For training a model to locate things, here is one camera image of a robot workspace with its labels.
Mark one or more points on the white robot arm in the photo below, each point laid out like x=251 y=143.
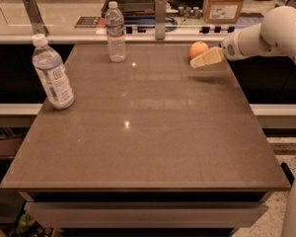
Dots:
x=264 y=57

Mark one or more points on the orange fruit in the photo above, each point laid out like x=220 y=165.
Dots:
x=197 y=48

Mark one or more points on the black pole on floor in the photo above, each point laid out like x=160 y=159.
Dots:
x=287 y=172

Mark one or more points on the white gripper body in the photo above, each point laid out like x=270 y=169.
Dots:
x=229 y=47

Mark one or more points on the open dark orange-rimmed case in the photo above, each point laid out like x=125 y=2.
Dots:
x=133 y=0

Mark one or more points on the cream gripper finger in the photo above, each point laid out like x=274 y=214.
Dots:
x=211 y=56

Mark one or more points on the brown table with drawer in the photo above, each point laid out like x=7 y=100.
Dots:
x=149 y=145

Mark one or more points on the green object under table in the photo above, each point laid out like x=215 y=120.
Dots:
x=24 y=225

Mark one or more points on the grey metal bracket centre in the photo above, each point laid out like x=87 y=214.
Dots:
x=160 y=19

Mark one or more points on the blue label plastic bottle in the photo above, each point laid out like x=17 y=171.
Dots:
x=52 y=73

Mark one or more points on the clear plastic water bottle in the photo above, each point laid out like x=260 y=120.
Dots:
x=115 y=33

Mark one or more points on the cardboard box with label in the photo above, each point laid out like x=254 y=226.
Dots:
x=221 y=11

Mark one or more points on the grey metal bracket left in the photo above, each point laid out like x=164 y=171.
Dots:
x=38 y=26

